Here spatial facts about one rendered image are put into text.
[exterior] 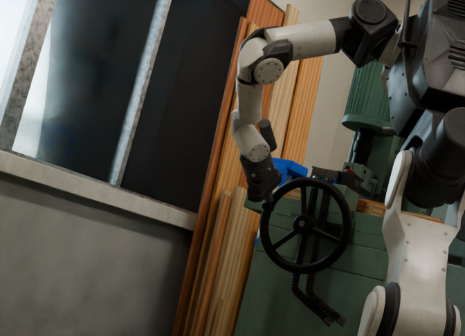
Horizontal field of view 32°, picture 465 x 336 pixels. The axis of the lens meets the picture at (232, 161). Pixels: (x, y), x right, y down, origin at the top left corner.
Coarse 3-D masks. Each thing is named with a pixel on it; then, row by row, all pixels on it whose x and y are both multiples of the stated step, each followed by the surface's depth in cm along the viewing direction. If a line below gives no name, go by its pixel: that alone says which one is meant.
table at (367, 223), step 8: (248, 200) 272; (264, 200) 269; (280, 200) 267; (288, 200) 266; (296, 200) 264; (248, 208) 273; (256, 208) 270; (280, 208) 266; (288, 208) 265; (296, 208) 253; (328, 216) 248; (336, 216) 247; (352, 216) 255; (360, 216) 254; (368, 216) 253; (376, 216) 252; (328, 224) 255; (336, 224) 248; (352, 224) 252; (360, 224) 253; (368, 224) 252; (376, 224) 251; (368, 232) 252; (376, 232) 251
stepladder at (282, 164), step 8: (280, 160) 363; (288, 160) 361; (280, 168) 360; (288, 168) 360; (296, 168) 363; (304, 168) 369; (288, 176) 374; (296, 176) 373; (304, 176) 370; (280, 184) 358; (256, 240) 357
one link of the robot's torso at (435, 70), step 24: (408, 0) 209; (432, 0) 197; (456, 0) 204; (408, 24) 208; (432, 24) 194; (456, 24) 195; (384, 48) 209; (408, 48) 203; (432, 48) 192; (456, 48) 193; (384, 72) 213; (408, 72) 199; (432, 72) 191; (456, 72) 191; (408, 96) 196; (432, 96) 192; (456, 96) 190; (408, 120) 199
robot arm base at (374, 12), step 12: (360, 0) 207; (372, 0) 207; (360, 12) 205; (372, 12) 205; (384, 12) 206; (360, 24) 204; (372, 24) 204; (384, 24) 205; (396, 24) 207; (372, 36) 204; (384, 36) 207; (360, 48) 210; (372, 48) 208; (360, 60) 212; (372, 60) 215
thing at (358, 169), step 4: (344, 164) 273; (348, 164) 272; (352, 164) 271; (356, 164) 271; (360, 164) 271; (352, 168) 271; (356, 168) 270; (360, 168) 270; (364, 168) 270; (356, 172) 270; (360, 172) 269; (364, 172) 270; (368, 172) 275; (372, 172) 279; (360, 176) 269; (364, 176) 272; (368, 176) 276; (372, 176) 280; (364, 180) 273; (368, 180) 276; (364, 184) 273; (368, 184) 277; (360, 188) 276; (364, 188) 274; (368, 188) 278; (368, 192) 280
